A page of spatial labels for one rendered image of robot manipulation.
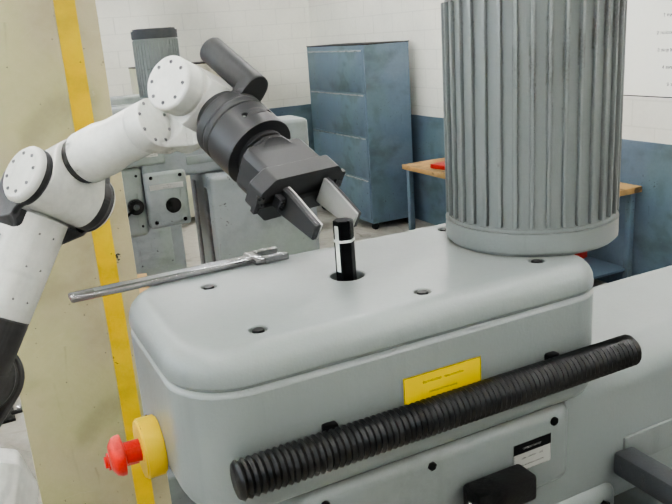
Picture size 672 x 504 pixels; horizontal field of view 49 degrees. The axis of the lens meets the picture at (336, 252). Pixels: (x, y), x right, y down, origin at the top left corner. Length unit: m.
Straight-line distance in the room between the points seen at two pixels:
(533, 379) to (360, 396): 0.18
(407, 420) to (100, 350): 1.98
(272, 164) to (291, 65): 9.76
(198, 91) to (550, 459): 0.58
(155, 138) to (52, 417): 1.79
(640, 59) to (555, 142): 5.26
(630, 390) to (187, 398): 0.54
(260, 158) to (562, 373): 0.38
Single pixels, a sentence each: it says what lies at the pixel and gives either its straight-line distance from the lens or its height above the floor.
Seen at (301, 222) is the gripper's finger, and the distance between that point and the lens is 0.78.
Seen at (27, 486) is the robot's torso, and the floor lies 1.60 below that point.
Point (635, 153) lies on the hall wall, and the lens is 6.13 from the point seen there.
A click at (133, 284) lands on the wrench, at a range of 0.82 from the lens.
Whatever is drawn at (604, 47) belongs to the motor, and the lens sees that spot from 0.84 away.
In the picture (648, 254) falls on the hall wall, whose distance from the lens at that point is 6.20.
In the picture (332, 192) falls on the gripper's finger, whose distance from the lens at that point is 0.82.
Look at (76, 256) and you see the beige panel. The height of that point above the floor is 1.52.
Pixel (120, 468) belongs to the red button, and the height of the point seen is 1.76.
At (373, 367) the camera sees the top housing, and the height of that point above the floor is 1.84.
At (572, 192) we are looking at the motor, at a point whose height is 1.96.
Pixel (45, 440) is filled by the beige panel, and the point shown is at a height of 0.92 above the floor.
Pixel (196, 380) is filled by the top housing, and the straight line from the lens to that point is 0.64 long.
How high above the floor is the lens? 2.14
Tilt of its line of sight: 16 degrees down
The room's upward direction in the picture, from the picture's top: 4 degrees counter-clockwise
